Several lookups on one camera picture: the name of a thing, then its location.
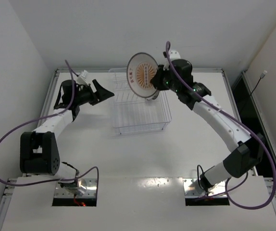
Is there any orange sunburst plate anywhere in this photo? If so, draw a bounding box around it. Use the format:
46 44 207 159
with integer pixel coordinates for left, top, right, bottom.
126 52 158 99

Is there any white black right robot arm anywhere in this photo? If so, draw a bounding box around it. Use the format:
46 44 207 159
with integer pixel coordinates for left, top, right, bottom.
151 50 265 191

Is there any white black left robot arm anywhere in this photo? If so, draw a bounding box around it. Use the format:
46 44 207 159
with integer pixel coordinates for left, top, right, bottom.
20 79 114 195

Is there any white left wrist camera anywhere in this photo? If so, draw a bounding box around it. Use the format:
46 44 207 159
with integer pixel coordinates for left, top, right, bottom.
77 70 88 85

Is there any white wire dish rack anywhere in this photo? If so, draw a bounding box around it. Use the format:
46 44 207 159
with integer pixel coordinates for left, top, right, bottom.
108 68 172 135

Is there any black wall cable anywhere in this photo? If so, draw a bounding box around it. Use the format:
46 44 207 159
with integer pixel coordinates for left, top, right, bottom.
249 70 268 97

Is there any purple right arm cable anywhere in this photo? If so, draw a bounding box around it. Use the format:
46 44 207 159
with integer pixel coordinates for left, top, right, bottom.
165 40 276 209

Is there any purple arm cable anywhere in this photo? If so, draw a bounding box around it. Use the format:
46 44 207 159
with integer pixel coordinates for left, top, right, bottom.
0 59 100 187
165 40 276 209

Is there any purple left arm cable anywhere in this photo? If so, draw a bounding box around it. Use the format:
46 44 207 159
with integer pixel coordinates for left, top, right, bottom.
0 59 100 187

